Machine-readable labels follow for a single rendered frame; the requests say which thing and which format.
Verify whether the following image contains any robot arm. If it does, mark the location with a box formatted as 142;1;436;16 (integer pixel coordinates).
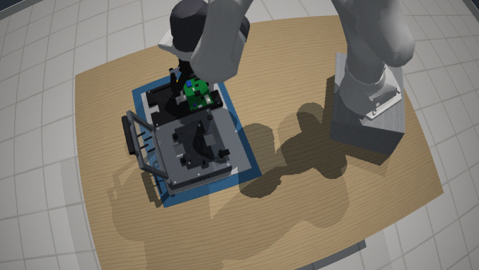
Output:
158;0;416;120

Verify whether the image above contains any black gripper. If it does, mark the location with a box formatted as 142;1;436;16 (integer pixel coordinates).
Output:
169;59;214;101

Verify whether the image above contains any green circuit board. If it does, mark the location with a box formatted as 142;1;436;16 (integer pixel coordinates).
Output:
183;77;214;111

